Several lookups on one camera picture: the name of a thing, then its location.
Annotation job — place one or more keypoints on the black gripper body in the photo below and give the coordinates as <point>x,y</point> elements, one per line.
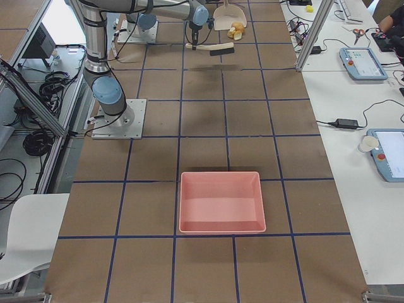
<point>194,34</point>

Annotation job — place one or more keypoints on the white hand brush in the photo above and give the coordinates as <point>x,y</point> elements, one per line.
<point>214,49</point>

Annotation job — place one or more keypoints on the white plastic dustpan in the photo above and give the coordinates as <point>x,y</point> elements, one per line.
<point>226,14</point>

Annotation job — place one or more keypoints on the pale green food scrap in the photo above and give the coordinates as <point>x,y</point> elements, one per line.
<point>231,32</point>

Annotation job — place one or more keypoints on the orange food scrap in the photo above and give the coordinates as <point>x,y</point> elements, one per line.
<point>237,35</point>

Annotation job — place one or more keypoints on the brown potato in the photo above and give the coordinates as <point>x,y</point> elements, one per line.
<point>238,26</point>

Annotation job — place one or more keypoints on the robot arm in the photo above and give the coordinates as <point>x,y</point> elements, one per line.
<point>98,75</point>

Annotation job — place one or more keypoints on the pink plastic bin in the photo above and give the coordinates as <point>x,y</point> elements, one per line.
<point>221,203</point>

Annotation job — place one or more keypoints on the yellow sponge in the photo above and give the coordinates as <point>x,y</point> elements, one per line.
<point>309,9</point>

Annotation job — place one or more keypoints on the black control box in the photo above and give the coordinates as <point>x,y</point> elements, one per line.
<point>41,45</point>

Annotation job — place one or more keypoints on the white keyboard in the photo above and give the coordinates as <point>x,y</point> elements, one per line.
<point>350,12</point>

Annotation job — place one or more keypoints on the blue teach pendant far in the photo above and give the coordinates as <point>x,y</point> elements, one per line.
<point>362,64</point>

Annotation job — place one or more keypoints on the blue teach pendant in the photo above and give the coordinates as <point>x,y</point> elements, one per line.
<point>362,64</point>
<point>388,156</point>

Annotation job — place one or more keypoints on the black power brick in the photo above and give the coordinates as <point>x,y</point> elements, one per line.
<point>346,123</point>

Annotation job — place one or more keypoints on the roll of white tape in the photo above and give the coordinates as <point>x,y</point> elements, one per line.
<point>368,143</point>

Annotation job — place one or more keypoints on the blue teach pendant near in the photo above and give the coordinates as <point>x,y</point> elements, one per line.
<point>388,156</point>

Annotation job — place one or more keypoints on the white plastic chair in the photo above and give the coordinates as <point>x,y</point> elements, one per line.
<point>33,230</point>

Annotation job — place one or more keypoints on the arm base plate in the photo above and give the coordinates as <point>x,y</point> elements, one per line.
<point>128,126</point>
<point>138,29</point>

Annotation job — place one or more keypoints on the aluminium frame post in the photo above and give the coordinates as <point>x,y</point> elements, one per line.
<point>317,24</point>

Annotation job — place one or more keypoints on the red handled scissors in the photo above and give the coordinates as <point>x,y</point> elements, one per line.
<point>358,32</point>

